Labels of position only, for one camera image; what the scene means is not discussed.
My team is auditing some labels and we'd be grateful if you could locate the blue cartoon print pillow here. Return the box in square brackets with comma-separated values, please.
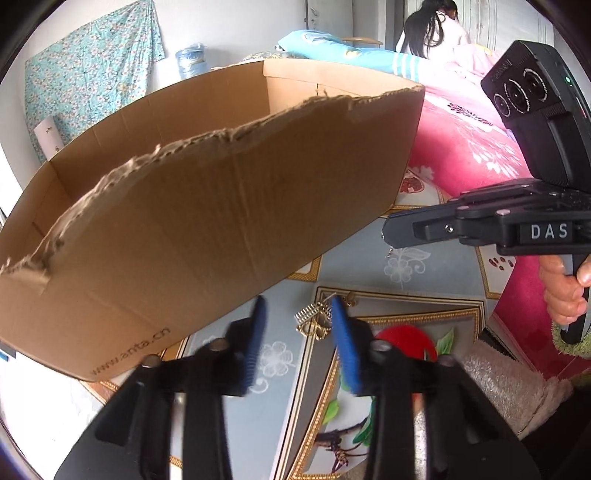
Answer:
[277, 30, 437, 84]

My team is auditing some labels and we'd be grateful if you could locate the fruit print tablecloth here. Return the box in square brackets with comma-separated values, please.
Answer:
[88, 171, 518, 480]

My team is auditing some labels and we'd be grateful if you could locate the pink floral blanket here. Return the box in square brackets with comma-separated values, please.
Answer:
[406, 44, 591, 384]

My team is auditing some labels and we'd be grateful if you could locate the teal floral wall cloth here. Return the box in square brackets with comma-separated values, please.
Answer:
[24, 0, 166, 151]

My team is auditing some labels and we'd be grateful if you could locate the gold hair clip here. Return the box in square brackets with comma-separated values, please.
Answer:
[295, 291, 358, 339]

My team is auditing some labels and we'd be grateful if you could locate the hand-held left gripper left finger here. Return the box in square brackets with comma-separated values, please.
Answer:
[53, 295, 269, 480]

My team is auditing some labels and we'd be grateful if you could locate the person's right hand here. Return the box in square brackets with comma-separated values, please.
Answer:
[539, 255, 589, 327]

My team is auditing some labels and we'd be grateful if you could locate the green patterned pillow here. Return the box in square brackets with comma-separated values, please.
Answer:
[240, 50, 296, 62]

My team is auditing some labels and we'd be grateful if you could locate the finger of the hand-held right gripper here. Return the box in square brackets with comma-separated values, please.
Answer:
[382, 203, 462, 250]

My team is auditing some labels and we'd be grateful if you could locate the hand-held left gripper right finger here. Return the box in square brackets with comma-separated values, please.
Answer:
[330, 295, 543, 480]

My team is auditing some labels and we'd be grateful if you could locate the pale pink paper roll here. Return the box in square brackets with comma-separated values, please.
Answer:
[33, 116, 64, 162]

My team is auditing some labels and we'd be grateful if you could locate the person's right forearm green sleeve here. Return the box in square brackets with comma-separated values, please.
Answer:
[551, 323, 591, 357]

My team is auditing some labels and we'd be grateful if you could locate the brown cardboard box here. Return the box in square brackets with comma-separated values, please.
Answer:
[0, 60, 426, 384]

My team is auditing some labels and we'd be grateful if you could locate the blue wrapped water bottle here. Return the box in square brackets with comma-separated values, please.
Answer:
[175, 43, 206, 79]

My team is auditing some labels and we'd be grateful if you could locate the cream fluffy cloth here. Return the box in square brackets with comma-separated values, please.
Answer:
[411, 339, 575, 439]

